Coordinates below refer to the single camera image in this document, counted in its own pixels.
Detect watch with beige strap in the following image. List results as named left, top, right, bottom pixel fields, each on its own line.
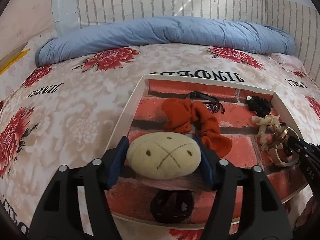
left=258, top=126, right=298, bottom=168

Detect cream scrunchie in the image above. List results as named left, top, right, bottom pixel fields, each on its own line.
left=251, top=114, right=281, bottom=146

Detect black scrunchie with bell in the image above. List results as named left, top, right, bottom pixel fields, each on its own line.
left=246, top=95, right=272, bottom=118

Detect black hair ties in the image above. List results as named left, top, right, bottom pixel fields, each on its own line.
left=150, top=189, right=195, bottom=225

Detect black cord bracelet purple charm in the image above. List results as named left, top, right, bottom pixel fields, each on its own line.
left=184, top=91, right=225, bottom=114

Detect cream plush hair clip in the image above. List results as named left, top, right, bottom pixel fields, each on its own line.
left=126, top=132, right=210, bottom=192

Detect rust orange scrunchie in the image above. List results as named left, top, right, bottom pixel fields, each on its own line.
left=162, top=98, right=232, bottom=158

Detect floral fleece bed blanket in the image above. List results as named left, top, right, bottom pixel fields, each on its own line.
left=1, top=43, right=319, bottom=233

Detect white tray brick-pattern liner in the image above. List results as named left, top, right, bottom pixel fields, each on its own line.
left=106, top=75, right=306, bottom=230

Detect yellow cloth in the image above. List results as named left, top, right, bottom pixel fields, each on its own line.
left=0, top=49, right=30, bottom=75

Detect rolled blue duvet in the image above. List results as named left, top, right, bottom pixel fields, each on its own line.
left=35, top=16, right=296, bottom=67

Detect pink padded headboard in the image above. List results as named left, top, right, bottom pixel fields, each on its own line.
left=1, top=0, right=55, bottom=58

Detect clear plastic sheet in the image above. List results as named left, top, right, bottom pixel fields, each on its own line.
left=51, top=0, right=80, bottom=37

